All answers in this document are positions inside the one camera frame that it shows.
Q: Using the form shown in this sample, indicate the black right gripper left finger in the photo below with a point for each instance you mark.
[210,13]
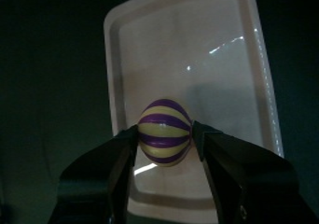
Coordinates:
[99,178]

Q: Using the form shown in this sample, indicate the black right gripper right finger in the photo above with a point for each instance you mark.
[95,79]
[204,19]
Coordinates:
[248,178]

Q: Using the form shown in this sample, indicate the purple striped toy onion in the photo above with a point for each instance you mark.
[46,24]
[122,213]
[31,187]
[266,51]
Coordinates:
[164,132]

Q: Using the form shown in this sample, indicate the pink rectangular plate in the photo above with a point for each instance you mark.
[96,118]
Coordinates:
[187,62]

